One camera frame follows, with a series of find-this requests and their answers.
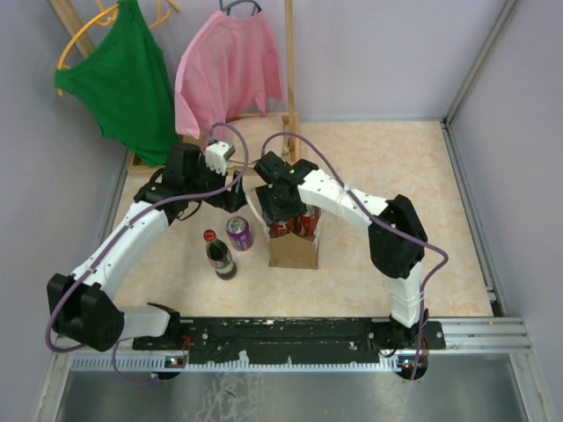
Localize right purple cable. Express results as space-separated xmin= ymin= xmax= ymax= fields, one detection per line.
xmin=261 ymin=131 xmax=450 ymax=382

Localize aluminium corner post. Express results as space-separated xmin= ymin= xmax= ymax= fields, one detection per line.
xmin=442 ymin=0 xmax=521 ymax=127

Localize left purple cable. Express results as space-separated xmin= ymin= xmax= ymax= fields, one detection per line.
xmin=45 ymin=121 xmax=251 ymax=386

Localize yellow clothes hanger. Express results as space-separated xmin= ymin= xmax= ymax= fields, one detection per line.
xmin=56 ymin=0 xmax=182 ymax=97

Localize white cable duct strip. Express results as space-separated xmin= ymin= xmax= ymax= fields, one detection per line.
xmin=69 ymin=351 xmax=414 ymax=375

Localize pink t-shirt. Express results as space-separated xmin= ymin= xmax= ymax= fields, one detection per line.
xmin=173 ymin=11 xmax=284 ymax=138

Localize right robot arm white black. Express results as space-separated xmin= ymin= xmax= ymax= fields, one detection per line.
xmin=253 ymin=152 xmax=428 ymax=349

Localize green tank top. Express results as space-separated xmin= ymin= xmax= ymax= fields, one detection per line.
xmin=55 ymin=1 xmax=179 ymax=166

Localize purple Fanta can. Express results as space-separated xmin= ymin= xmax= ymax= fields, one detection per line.
xmin=225 ymin=216 xmax=253 ymax=251

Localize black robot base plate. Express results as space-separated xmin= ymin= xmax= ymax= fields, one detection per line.
xmin=131 ymin=301 xmax=448 ymax=366

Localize purple cable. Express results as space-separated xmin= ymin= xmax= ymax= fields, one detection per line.
xmin=45 ymin=121 xmax=251 ymax=386
xmin=261 ymin=131 xmax=450 ymax=382

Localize grey clothes hanger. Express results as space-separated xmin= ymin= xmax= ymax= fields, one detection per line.
xmin=219 ymin=0 xmax=262 ymax=18

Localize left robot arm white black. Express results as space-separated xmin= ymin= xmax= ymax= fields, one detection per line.
xmin=45 ymin=141 xmax=244 ymax=353

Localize glass cola bottle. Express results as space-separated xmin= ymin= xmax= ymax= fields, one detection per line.
xmin=203 ymin=229 xmax=238 ymax=280

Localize folded beige cloth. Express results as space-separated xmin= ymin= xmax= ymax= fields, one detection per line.
xmin=223 ymin=115 xmax=284 ymax=167

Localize aluminium frame rail front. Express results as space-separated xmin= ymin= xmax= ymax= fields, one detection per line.
xmin=52 ymin=316 xmax=529 ymax=358

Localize red cola can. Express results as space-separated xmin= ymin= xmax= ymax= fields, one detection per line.
xmin=269 ymin=218 xmax=295 ymax=238
xmin=296 ymin=205 xmax=320 ymax=237

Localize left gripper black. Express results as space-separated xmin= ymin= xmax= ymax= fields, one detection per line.
xmin=185 ymin=156 xmax=249 ymax=213

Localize wooden clothes rack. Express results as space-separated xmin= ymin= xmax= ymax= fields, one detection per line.
xmin=48 ymin=0 xmax=301 ymax=176

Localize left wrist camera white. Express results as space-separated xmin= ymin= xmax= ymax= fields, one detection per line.
xmin=205 ymin=141 xmax=236 ymax=176

